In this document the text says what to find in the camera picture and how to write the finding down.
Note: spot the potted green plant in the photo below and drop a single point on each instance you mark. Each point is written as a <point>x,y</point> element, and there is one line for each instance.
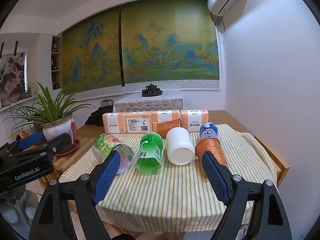
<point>53,127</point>

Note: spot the green plastic bottle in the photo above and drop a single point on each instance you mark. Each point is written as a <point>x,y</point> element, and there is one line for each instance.
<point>150,152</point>

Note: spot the grey paper gift bag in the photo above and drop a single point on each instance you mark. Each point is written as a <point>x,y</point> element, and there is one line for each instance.
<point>106,103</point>

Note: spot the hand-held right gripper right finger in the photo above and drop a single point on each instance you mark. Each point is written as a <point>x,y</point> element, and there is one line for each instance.
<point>216,177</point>

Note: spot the wooden table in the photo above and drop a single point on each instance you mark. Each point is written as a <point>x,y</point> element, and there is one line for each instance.
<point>225,117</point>

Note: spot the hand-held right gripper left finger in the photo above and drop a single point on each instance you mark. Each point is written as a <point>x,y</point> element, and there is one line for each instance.
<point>106,177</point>

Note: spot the white plastic bottle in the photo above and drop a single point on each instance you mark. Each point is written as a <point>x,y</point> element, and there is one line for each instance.
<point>180,146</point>

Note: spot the wooden slatted board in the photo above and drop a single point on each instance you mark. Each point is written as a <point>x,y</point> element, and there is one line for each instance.
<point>80,150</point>

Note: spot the wooden wall shelf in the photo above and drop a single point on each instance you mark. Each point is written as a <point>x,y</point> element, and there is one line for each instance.
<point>56,62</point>

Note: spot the orange patterned paper cup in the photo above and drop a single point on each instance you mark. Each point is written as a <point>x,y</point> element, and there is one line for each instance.
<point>212,148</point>

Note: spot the orange tissue pack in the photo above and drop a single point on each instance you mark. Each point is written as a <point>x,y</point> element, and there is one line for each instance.
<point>138,122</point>
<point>113,123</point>
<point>165,116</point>
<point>195,117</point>

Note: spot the dark teapot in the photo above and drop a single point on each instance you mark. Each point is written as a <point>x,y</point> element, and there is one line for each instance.
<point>151,88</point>

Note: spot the red plant saucer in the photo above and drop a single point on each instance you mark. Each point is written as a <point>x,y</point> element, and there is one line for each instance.
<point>72,148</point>

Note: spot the clear bottle with green label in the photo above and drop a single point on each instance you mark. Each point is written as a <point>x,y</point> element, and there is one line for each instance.
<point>107,145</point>

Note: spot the wall scroll painting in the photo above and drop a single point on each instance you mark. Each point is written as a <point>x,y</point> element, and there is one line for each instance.
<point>12,80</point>

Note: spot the landscape painting curtain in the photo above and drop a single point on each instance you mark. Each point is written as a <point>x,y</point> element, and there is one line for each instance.
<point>92,55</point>
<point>170,45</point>

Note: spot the plain orange paper cup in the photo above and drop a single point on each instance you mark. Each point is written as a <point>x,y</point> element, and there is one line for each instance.
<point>168,128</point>

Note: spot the dark tea tray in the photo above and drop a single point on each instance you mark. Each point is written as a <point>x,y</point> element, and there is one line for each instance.
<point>152,94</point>

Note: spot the striped tablecloth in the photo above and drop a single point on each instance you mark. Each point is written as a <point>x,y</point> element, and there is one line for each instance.
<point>162,192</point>

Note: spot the black bag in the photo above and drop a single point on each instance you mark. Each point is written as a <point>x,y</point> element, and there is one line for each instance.
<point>97,116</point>

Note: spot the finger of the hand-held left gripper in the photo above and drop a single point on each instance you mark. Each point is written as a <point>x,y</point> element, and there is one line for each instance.
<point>31,140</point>
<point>58,143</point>

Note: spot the small table with patterned cloth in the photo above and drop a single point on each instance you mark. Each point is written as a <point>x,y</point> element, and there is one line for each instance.
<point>150,103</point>

